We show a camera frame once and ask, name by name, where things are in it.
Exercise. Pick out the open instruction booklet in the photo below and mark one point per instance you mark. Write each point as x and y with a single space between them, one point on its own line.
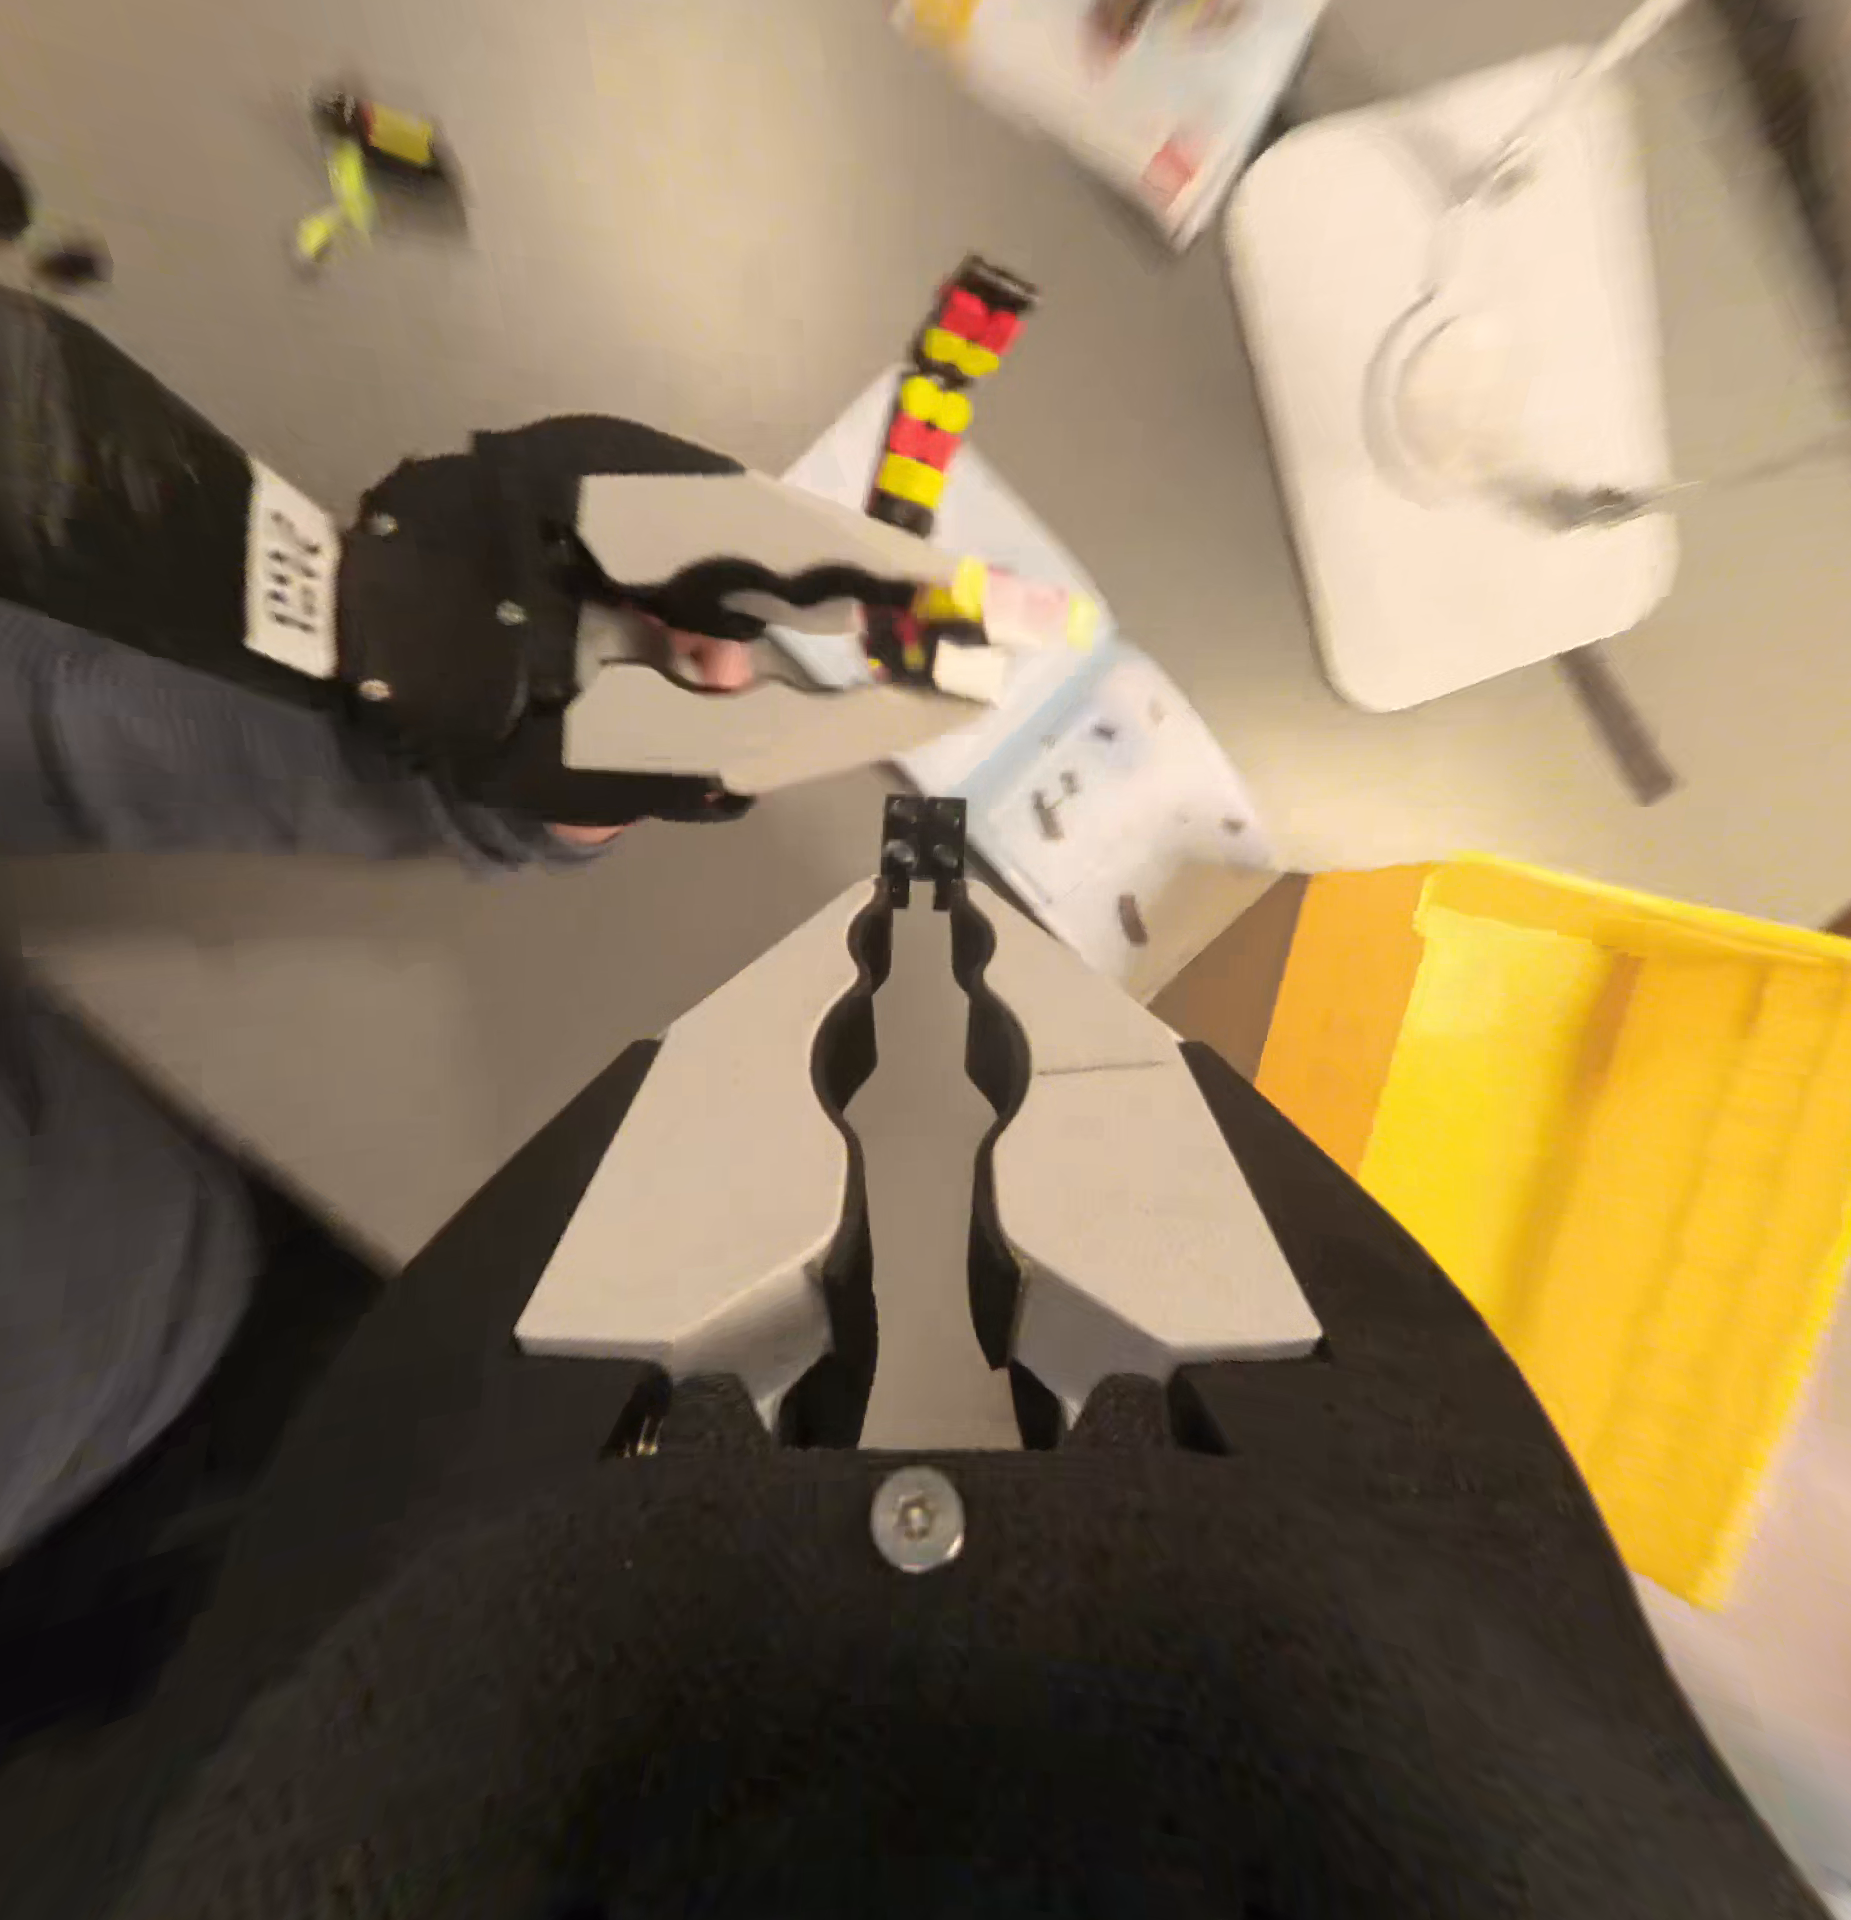
1119 781

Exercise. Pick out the person's left hand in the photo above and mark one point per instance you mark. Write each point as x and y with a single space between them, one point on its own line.
711 663

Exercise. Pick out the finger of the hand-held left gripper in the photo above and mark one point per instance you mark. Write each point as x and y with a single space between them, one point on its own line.
746 519
686 735

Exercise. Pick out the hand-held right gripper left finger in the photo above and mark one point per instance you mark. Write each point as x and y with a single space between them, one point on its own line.
686 1199

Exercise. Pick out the red yellow black brick assembly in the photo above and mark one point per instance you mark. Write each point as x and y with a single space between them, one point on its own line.
1001 616

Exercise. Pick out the small black yellow brick assembly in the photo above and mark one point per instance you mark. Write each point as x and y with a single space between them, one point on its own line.
393 136

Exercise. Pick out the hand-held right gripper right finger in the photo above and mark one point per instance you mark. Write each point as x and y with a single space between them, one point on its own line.
1150 1199

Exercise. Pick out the wooden board stand white base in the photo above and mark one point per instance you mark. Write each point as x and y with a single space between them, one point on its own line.
1344 451

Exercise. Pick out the person's left forearm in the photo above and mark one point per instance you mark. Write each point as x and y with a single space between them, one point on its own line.
189 750

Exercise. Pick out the closed instruction booklet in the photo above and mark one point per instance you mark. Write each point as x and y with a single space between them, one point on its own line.
1104 91

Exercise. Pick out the black square toy brick plate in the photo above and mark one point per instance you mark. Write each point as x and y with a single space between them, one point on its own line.
925 841

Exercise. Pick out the yellow plastic bin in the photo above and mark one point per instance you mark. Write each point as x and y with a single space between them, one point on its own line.
1615 1199

